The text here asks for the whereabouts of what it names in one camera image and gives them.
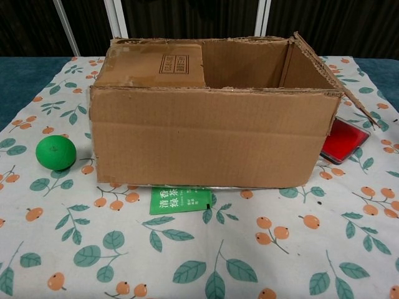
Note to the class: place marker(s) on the green ball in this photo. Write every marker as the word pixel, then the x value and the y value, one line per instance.
pixel 56 152

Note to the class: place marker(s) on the white frame bar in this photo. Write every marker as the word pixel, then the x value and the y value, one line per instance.
pixel 68 28
pixel 115 15
pixel 262 18

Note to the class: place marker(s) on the red ink pad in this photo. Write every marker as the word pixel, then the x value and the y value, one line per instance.
pixel 343 143

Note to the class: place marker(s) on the brown cardboard box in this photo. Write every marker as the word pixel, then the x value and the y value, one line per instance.
pixel 202 146

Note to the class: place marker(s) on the green tea sachet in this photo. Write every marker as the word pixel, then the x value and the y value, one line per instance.
pixel 177 202

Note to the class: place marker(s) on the leaf and fruit print tablecloth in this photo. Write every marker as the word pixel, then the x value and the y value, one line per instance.
pixel 199 249

